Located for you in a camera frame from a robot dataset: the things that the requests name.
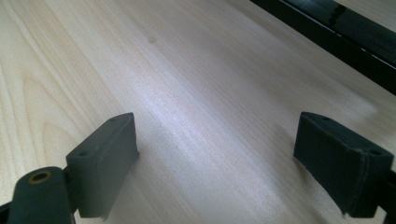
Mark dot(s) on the red and black shoe rack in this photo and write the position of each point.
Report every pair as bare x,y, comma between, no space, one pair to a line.
342,34

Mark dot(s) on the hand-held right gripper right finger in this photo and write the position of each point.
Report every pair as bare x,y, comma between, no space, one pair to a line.
339,168

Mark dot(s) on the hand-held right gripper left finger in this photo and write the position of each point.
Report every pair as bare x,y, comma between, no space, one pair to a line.
102,161

